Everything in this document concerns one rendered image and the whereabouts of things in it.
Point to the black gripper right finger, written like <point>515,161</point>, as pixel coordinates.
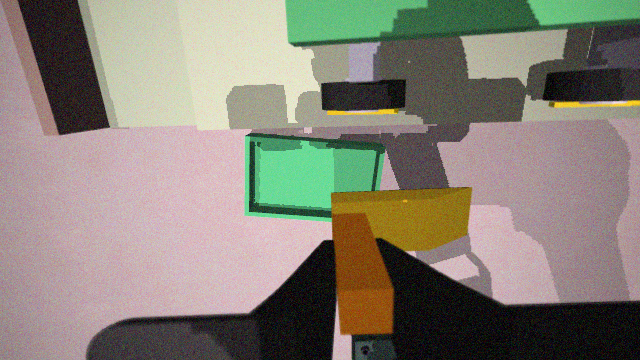
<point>438,318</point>

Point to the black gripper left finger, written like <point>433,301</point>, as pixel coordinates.
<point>296,322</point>

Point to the green tray floor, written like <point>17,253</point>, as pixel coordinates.
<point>303,177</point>

